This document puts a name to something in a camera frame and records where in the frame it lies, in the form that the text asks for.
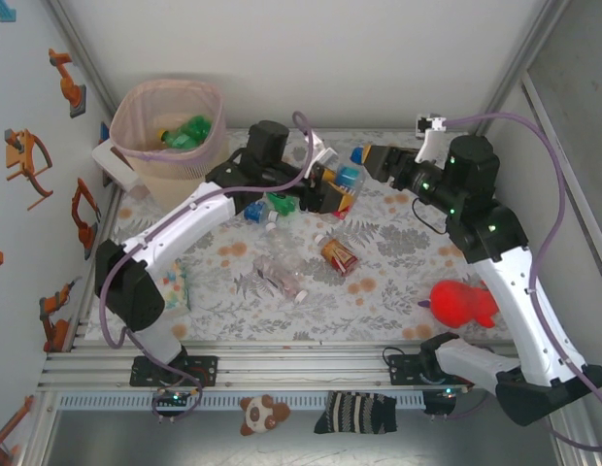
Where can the clear bottle red blue label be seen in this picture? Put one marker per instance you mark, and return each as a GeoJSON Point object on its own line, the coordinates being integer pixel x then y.
{"type": "Point", "coordinates": [348, 175]}

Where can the green bottle yellow cap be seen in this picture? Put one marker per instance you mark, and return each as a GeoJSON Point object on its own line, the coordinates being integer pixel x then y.
{"type": "Point", "coordinates": [199, 123]}
{"type": "Point", "coordinates": [179, 141]}
{"type": "Point", "coordinates": [281, 204]}

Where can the tea bottle red yellow label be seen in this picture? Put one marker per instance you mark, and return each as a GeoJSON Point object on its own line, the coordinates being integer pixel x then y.
{"type": "Point", "coordinates": [339, 255]}

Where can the clear bottle wide blue label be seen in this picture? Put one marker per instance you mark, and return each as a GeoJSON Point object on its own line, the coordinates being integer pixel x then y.
{"type": "Point", "coordinates": [256, 212]}

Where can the pinkish clear bottle white cap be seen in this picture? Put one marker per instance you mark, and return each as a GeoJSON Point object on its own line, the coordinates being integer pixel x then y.
{"type": "Point", "coordinates": [277, 279]}

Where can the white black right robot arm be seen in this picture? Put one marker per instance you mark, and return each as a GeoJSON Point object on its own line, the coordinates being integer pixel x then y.
{"type": "Point", "coordinates": [514, 301]}

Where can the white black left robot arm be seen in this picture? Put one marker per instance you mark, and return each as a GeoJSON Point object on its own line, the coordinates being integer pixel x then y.
{"type": "Point", "coordinates": [184, 218]}

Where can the pink mesh bin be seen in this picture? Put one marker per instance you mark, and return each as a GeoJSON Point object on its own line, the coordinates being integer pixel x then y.
{"type": "Point", "coordinates": [175, 179]}

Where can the red plush toy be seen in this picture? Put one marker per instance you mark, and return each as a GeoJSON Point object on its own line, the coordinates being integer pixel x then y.
{"type": "Point", "coordinates": [456, 303]}

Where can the small blue block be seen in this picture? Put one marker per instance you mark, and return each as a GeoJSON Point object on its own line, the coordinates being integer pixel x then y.
{"type": "Point", "coordinates": [105, 132]}

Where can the colourful dotted tissue pack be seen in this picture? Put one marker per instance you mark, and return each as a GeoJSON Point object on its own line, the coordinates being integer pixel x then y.
{"type": "Point", "coordinates": [177, 291]}

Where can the black white striped sock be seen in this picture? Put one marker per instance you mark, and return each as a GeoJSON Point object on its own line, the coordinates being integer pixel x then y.
{"type": "Point", "coordinates": [354, 412]}

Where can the small black controller board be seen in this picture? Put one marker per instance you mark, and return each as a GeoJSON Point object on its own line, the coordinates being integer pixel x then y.
{"type": "Point", "coordinates": [175, 398]}
{"type": "Point", "coordinates": [439, 403]}

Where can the brown white panda plush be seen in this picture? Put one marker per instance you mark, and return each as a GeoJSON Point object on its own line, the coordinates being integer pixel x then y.
{"type": "Point", "coordinates": [262, 415]}

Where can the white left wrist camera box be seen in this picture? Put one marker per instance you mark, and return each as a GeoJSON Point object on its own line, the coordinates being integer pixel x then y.
{"type": "Point", "coordinates": [325, 155]}

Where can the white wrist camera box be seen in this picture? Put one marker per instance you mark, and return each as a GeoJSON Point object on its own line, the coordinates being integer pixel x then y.
{"type": "Point", "coordinates": [434, 138]}
{"type": "Point", "coordinates": [325, 155]}

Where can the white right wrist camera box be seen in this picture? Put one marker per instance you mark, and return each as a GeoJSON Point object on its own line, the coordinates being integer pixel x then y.
{"type": "Point", "coordinates": [434, 138]}

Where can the aluminium frame side beam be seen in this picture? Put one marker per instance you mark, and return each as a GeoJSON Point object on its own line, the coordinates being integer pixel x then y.
{"type": "Point", "coordinates": [563, 160]}

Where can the aluminium frame post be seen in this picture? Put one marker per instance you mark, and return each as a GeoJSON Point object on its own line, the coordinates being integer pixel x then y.
{"type": "Point", "coordinates": [519, 63]}
{"type": "Point", "coordinates": [73, 24]}

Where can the aluminium rail base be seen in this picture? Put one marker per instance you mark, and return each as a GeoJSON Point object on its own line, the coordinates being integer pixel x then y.
{"type": "Point", "coordinates": [306, 374]}

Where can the orange claw wall sticker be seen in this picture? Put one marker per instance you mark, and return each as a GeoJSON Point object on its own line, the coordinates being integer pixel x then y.
{"type": "Point", "coordinates": [19, 160]}

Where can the blue wall sticker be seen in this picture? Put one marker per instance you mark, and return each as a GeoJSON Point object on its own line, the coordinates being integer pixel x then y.
{"type": "Point", "coordinates": [5, 12]}

